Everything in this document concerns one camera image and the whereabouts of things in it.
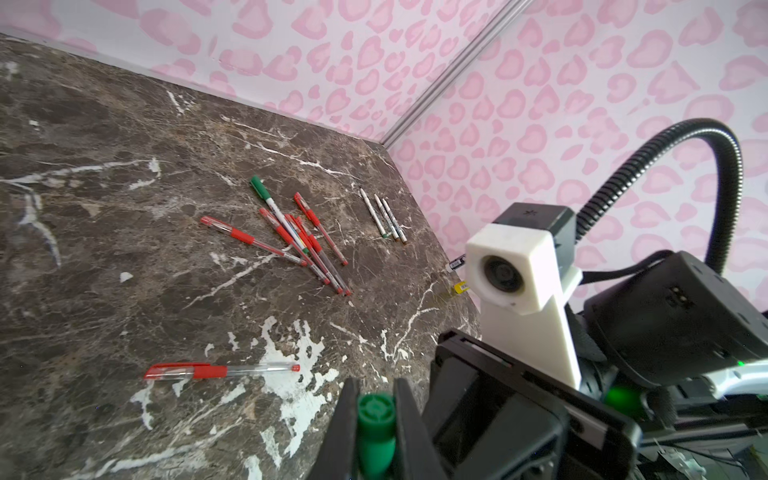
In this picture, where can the green cap pen upright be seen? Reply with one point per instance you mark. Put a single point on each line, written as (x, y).
(262, 192)

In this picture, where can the yellow marker by wall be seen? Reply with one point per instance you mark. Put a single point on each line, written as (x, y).
(461, 287)

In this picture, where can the green cap marker pen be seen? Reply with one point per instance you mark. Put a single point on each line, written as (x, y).
(382, 231)

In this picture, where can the red pen cluster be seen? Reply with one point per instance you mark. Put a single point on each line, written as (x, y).
(309, 213)
(320, 257)
(281, 230)

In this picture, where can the red pen cluster centre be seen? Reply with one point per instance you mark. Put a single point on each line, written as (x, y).
(281, 230)

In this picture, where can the red pen lying alone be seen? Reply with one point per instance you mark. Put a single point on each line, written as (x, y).
(192, 370)

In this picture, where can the right corner frame post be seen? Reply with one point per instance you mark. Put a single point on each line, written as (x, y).
(510, 11)

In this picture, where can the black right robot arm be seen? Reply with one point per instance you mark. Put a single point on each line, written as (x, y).
(669, 333)

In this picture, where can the red pen far left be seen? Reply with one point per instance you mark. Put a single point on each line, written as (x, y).
(250, 240)

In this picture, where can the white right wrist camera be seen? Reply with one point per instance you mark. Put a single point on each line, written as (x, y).
(521, 266)

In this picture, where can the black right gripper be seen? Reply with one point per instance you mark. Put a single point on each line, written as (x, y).
(490, 416)

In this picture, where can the brown cap marker pen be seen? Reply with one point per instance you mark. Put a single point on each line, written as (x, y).
(395, 222)

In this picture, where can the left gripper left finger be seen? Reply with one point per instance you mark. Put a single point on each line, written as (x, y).
(337, 457)

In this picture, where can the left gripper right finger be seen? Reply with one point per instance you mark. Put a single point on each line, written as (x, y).
(415, 456)

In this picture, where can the green pen cap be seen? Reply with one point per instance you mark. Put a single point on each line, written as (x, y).
(376, 434)

